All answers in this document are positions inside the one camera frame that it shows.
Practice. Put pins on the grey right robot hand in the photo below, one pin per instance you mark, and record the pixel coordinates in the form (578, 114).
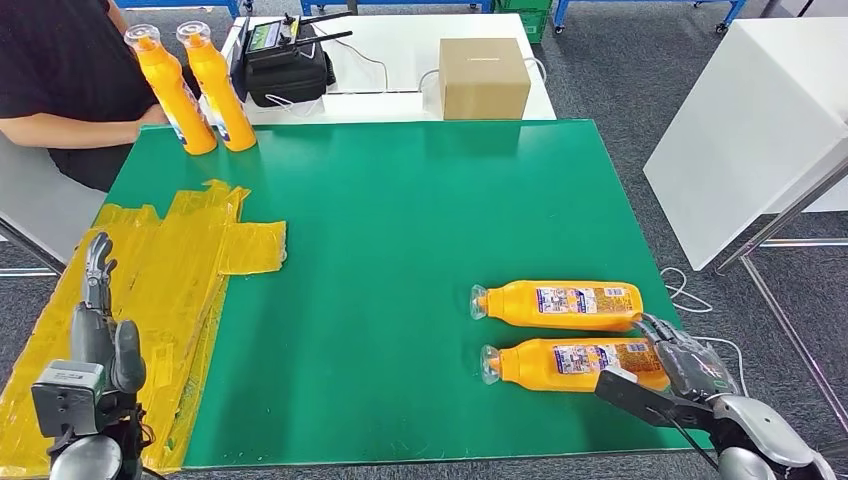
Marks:
(696, 364)

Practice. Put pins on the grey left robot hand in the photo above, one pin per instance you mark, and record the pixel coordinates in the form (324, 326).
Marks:
(93, 338)

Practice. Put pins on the orange bottle with clear cap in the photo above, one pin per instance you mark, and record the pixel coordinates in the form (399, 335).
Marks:
(222, 93)
(530, 368)
(175, 99)
(517, 308)

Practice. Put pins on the person's right forearm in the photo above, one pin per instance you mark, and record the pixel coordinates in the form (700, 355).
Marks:
(66, 131)

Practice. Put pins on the person's left forearm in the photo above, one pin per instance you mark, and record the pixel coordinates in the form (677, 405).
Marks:
(119, 13)

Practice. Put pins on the yellow taped sheet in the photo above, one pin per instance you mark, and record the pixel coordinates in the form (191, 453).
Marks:
(172, 278)

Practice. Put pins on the grey seat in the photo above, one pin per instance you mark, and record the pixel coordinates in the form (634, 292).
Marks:
(40, 218)

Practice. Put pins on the large white table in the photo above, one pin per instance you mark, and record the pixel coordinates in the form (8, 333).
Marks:
(748, 132)

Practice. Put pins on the person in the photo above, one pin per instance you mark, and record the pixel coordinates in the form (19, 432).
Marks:
(46, 66)

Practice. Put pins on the dark laptop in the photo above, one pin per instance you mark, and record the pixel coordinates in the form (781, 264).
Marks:
(237, 69)

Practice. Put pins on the black carry case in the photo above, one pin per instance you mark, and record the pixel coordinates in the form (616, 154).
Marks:
(285, 79)

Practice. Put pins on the remote controller with antennas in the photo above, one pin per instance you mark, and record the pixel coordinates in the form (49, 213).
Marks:
(265, 36)

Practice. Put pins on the brown cardboard box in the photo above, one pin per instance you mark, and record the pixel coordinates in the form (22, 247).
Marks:
(484, 79)

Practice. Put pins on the flat white box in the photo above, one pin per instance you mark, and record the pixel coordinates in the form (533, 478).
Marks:
(371, 107)

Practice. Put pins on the green plastic crate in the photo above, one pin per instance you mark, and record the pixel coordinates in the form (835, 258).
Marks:
(533, 23)

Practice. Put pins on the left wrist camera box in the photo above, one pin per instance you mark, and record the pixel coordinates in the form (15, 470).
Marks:
(66, 397)

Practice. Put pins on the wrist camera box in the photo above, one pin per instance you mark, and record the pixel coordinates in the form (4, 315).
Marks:
(66, 397)
(636, 397)

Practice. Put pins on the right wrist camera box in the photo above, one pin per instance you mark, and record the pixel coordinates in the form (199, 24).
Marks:
(636, 397)

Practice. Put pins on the metal table leg frame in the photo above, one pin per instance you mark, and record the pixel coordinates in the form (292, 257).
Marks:
(782, 220)

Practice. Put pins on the blue metal frame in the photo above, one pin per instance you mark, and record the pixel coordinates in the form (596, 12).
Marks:
(636, 3)
(397, 4)
(179, 3)

